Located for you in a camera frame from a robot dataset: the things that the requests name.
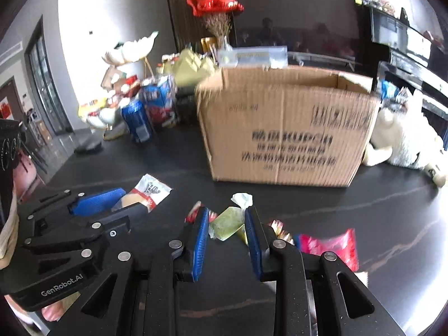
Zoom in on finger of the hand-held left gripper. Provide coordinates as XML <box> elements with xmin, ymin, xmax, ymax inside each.
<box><xmin>24</xmin><ymin>203</ymin><xmax>150</xmax><ymax>253</ymax></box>
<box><xmin>17</xmin><ymin>187</ymin><xmax>127</xmax><ymax>225</ymax></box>

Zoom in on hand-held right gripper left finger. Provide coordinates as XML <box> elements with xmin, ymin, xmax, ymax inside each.
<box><xmin>47</xmin><ymin>206</ymin><xmax>211</xmax><ymax>336</ymax></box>

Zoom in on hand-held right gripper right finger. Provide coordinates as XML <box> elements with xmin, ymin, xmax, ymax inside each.
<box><xmin>244</xmin><ymin>206</ymin><xmax>407</xmax><ymax>336</ymax></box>

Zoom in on green snack packet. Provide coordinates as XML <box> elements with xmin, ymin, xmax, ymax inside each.
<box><xmin>209</xmin><ymin>193</ymin><xmax>253</xmax><ymax>242</ymax></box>

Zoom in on white red snack packet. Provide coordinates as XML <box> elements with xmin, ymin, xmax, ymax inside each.
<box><xmin>121</xmin><ymin>174</ymin><xmax>173</xmax><ymax>212</ymax></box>

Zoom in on brown cardboard box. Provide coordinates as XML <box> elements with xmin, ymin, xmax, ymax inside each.
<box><xmin>195</xmin><ymin>66</ymin><xmax>381</xmax><ymax>188</ymax></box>

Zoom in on person's left hand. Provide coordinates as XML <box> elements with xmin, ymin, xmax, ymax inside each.
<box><xmin>5</xmin><ymin>292</ymin><xmax>82</xmax><ymax>323</ymax></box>

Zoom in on striped small snack packet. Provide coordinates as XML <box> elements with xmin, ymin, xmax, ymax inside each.
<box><xmin>268</xmin><ymin>219</ymin><xmax>295</xmax><ymax>246</ymax></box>

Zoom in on pink red snack packet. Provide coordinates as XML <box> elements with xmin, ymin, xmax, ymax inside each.
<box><xmin>293</xmin><ymin>228</ymin><xmax>360</xmax><ymax>273</ymax></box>

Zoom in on blue drink can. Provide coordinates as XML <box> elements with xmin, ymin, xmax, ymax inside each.
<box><xmin>121</xmin><ymin>100</ymin><xmax>155</xmax><ymax>143</ymax></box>

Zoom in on blue red snack bag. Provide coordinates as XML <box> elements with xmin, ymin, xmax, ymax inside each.
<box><xmin>140</xmin><ymin>75</ymin><xmax>178</xmax><ymax>129</ymax></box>

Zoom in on glass door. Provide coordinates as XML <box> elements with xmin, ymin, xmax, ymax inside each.
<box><xmin>25</xmin><ymin>35</ymin><xmax>72</xmax><ymax>134</ymax></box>

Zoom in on white shell tiered tray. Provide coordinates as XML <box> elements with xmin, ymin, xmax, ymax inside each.
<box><xmin>79</xmin><ymin>31</ymin><xmax>159</xmax><ymax>141</ymax></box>

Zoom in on yellow green pleated gift box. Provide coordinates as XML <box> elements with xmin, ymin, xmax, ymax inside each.
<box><xmin>171</xmin><ymin>49</ymin><xmax>216</xmax><ymax>87</ymax></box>

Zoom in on white plush toy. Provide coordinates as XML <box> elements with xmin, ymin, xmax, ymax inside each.
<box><xmin>362</xmin><ymin>91</ymin><xmax>448</xmax><ymax>188</ymax></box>

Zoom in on gold box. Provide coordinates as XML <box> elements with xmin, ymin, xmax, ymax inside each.
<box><xmin>201</xmin><ymin>37</ymin><xmax>219</xmax><ymax>55</ymax></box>

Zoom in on clear plastic box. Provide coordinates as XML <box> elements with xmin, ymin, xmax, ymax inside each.
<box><xmin>218</xmin><ymin>45</ymin><xmax>288</xmax><ymax>69</ymax></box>

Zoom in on blue white snack bag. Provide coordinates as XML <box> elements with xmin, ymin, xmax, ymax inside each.
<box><xmin>380</xmin><ymin>79</ymin><xmax>412</xmax><ymax>113</ymax></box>

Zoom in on dried flower bunch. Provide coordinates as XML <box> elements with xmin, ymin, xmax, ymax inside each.
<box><xmin>205</xmin><ymin>12</ymin><xmax>233</xmax><ymax>50</ymax></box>

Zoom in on red heart balloon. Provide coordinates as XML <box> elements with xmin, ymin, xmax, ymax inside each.
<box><xmin>186</xmin><ymin>0</ymin><xmax>245</xmax><ymax>17</ymax></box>

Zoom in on black television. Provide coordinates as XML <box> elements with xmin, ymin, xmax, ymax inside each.
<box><xmin>229</xmin><ymin>0</ymin><xmax>375</xmax><ymax>71</ymax></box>

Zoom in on black piano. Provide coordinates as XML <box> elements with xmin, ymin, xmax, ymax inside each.
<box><xmin>369</xmin><ymin>5</ymin><xmax>448</xmax><ymax>120</ymax></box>

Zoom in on colourful figurines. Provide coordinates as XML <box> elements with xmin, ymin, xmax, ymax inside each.
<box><xmin>371</xmin><ymin>0</ymin><xmax>396</xmax><ymax>17</ymax></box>

